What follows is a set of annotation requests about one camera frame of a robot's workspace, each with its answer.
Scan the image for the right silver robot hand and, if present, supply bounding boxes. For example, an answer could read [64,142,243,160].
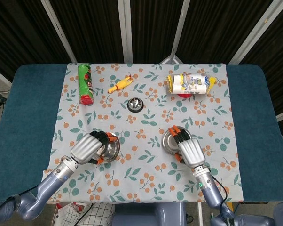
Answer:
[167,125,207,169]

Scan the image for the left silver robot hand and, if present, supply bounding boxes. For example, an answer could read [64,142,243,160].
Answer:
[70,131,116,165]

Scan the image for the stainless steel metal bowl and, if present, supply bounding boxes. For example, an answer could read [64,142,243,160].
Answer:
[98,131,120,162]
[162,126,193,156]

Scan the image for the floral printed tablecloth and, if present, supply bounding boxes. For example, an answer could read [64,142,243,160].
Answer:
[37,62,244,203]

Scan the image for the green chips can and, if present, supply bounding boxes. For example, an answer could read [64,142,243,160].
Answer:
[77,63,95,106]

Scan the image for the chrome call bell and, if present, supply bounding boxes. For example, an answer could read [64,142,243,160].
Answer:
[126,97,145,113]

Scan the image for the blue table cover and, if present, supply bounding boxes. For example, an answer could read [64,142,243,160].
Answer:
[0,63,283,203]

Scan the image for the white yellow snack bag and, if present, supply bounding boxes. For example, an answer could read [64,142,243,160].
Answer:
[166,73,217,95]

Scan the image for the white checkered bag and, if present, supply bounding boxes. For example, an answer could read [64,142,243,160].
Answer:
[53,202,116,226]

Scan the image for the yellow rubber chicken toy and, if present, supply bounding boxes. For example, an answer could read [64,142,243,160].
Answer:
[107,74,134,94]

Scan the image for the blue-grey robot torso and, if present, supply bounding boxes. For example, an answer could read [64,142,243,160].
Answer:
[112,202,187,226]

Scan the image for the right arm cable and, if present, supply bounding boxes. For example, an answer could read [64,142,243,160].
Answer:
[209,173,236,219]

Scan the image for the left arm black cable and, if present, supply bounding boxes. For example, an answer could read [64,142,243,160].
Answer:
[0,185,40,221]

